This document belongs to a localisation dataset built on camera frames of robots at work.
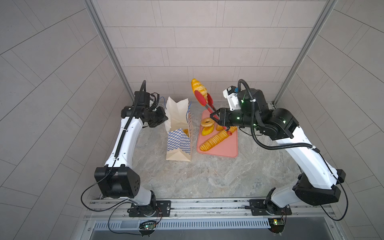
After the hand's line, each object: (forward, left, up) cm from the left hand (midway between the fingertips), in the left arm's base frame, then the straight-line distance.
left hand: (170, 114), depth 78 cm
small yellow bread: (+4, -21, -20) cm, 30 cm away
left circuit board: (-46, +7, -22) cm, 52 cm away
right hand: (-13, -20, +15) cm, 28 cm away
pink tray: (-6, -34, -25) cm, 42 cm away
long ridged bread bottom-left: (-1, -27, -21) cm, 34 cm away
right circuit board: (-45, -52, -24) cm, 73 cm away
